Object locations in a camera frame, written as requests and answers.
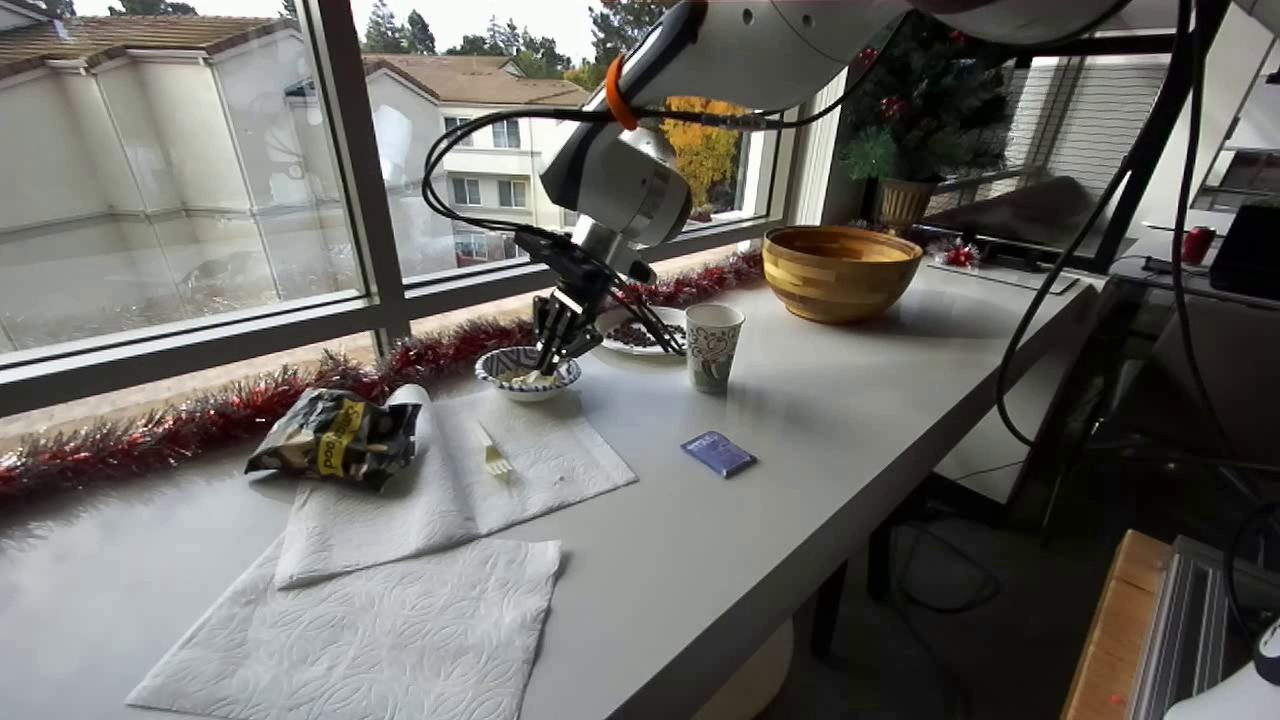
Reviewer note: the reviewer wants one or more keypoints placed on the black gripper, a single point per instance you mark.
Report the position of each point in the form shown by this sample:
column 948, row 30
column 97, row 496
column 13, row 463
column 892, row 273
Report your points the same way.
column 585, row 287

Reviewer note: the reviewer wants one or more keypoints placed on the cream plastic spoon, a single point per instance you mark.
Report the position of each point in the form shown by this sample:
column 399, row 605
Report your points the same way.
column 539, row 376

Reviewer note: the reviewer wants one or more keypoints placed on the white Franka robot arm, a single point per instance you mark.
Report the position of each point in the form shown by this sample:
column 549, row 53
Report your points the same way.
column 747, row 46

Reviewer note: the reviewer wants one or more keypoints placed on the white contents of bowl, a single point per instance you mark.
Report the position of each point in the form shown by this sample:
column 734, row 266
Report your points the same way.
column 513, row 383

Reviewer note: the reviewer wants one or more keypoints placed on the patterned paper cup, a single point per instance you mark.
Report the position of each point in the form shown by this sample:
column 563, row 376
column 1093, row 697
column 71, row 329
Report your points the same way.
column 713, row 354

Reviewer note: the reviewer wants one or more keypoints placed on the red cup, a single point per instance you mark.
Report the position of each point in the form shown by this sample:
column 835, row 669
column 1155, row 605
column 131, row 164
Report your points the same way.
column 1197, row 245

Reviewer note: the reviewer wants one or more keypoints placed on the white plate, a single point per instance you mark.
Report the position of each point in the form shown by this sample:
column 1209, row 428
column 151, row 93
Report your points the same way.
column 623, row 344

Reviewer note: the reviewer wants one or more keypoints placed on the dark food pieces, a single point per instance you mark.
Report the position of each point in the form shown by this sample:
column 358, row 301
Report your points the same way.
column 632, row 335

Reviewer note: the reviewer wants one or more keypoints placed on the small blue patterned bowl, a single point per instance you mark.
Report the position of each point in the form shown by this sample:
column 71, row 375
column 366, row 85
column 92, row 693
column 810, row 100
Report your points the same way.
column 499, row 387

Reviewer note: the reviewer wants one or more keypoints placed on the blue square packet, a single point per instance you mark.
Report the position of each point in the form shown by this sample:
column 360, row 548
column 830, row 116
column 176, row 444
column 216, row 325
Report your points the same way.
column 716, row 452

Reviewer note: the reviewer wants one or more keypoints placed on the white paper napkin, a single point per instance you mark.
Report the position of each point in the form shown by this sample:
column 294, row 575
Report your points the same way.
column 442, row 515
column 386, row 640

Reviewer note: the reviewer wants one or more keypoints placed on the crumpled snack bag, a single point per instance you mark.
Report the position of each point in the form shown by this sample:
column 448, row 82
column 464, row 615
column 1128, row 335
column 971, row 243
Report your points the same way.
column 333, row 438

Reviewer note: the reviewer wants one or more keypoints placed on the large wooden bowl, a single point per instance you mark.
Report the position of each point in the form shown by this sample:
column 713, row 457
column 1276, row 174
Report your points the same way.
column 841, row 273

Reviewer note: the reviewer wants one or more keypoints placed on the round wooden stool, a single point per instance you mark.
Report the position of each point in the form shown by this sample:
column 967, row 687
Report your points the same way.
column 747, row 683

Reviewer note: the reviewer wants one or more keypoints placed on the red ornament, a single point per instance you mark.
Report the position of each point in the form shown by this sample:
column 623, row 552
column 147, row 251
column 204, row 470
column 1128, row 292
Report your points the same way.
column 962, row 254

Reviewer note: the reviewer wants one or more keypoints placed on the small potted christmas tree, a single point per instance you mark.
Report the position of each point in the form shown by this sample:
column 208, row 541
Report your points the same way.
column 923, row 132

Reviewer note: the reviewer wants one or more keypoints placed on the red tinsel garland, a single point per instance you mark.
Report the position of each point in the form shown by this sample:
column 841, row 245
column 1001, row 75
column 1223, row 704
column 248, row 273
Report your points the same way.
column 132, row 444

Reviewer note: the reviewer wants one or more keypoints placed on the white window blinds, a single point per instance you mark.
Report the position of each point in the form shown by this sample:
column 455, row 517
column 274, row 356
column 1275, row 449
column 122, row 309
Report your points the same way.
column 1104, row 124

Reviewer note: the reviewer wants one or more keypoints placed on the black slanted pole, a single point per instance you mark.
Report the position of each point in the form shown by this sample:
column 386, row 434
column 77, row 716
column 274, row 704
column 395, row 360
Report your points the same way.
column 1132, row 174

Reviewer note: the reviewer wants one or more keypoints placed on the wooden platform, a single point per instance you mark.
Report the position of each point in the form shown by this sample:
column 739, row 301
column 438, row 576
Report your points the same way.
column 1115, row 640

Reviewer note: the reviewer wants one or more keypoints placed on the black monitor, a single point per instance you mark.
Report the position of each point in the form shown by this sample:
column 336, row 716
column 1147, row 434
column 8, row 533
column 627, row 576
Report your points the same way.
column 1245, row 254

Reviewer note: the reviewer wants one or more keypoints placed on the aluminium rail frame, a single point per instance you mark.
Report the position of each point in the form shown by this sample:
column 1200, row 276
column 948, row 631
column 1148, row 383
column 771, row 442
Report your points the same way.
column 1185, row 627

